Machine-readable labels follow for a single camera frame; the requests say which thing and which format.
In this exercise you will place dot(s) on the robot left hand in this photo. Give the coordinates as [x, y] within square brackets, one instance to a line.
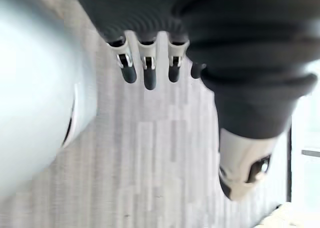
[225, 37]

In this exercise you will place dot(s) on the grey shelf board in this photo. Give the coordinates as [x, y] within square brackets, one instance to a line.
[310, 152]

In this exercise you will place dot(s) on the silver robot leg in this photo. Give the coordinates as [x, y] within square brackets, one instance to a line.
[35, 87]

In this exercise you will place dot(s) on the black vertical frame post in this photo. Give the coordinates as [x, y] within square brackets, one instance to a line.
[289, 163]

